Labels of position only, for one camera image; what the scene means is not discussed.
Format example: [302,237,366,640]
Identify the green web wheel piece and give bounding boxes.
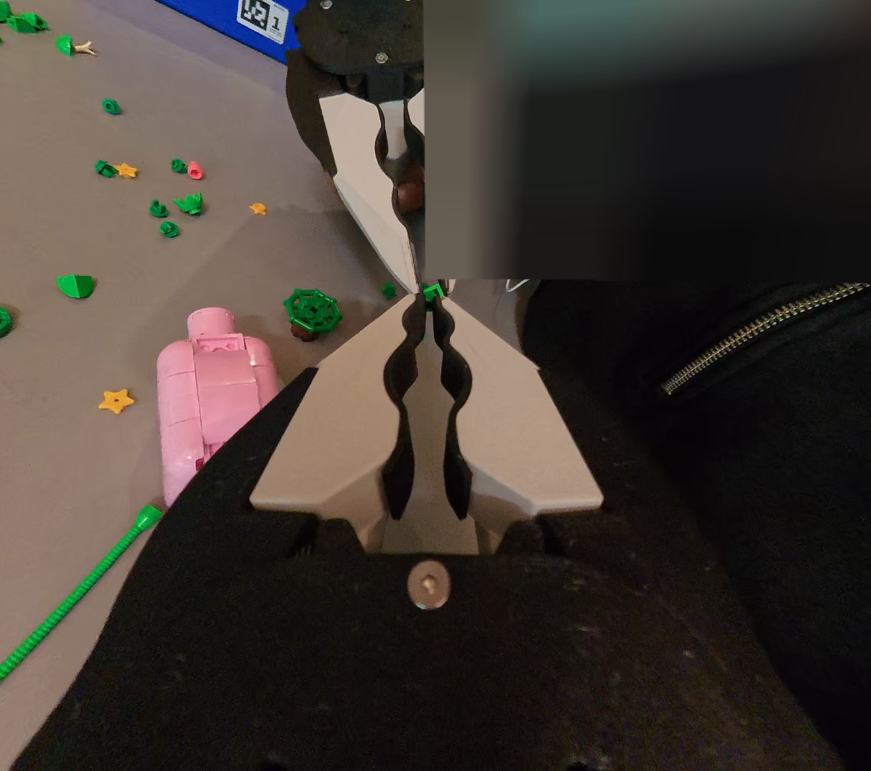
[283,288,343,336]

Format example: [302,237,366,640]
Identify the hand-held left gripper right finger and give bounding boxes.
[434,296,607,554]

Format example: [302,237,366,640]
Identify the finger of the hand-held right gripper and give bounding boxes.
[378,90,424,180]
[318,97,421,295]

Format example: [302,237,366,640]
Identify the pink toy brick watering can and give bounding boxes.
[157,307,283,510]

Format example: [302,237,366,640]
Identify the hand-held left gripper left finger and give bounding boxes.
[249,295,421,554]

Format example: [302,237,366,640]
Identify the green web piece with stem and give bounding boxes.
[0,504,164,683]

